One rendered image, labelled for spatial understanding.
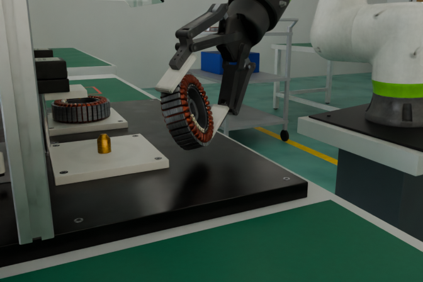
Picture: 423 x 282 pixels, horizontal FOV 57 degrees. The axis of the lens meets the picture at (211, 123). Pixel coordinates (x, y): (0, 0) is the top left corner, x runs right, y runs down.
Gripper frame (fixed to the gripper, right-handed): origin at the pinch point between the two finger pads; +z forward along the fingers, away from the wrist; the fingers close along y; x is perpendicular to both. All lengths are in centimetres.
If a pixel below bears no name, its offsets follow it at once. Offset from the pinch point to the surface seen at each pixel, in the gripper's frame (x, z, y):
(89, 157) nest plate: -8.9, 13.0, 2.7
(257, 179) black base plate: 12.5, 5.6, -5.1
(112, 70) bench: -137, -57, -69
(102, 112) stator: -25.7, 1.2, -5.8
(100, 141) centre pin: -8.9, 10.3, 2.7
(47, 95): -9.8, 10.3, 13.0
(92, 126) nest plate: -24.0, 5.2, -4.7
